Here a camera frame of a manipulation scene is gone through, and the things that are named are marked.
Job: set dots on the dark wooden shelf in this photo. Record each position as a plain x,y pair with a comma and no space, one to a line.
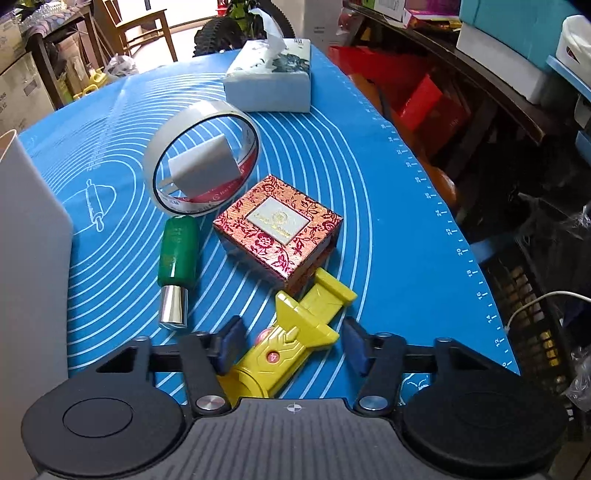
536,120

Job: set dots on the tissue box with tissue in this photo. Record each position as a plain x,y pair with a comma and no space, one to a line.
272,74

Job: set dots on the wooden chair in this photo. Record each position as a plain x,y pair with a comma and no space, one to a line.
128,37

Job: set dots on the white cabinet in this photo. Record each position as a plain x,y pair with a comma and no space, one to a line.
317,20

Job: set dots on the red floral gift box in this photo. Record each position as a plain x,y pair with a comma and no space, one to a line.
280,232

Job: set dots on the yellow toy device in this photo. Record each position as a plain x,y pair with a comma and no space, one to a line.
301,327

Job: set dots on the teal plastic storage crate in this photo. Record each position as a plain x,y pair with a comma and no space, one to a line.
530,27

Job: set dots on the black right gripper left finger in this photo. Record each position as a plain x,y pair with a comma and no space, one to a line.
204,357

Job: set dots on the beige plastic storage bin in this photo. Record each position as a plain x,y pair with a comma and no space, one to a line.
36,239

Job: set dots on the red bag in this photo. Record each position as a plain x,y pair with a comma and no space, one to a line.
426,101

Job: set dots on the clear tape roll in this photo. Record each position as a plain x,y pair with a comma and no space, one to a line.
197,115

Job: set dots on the white cube adapter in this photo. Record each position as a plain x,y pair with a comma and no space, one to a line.
201,169

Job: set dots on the black and green bicycle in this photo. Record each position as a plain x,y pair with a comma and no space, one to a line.
238,23

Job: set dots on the stacked cardboard boxes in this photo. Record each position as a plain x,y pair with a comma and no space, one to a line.
24,98

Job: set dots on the yellow oil jug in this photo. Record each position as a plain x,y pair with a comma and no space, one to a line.
97,79

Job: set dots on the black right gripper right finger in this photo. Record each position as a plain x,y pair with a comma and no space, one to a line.
380,361

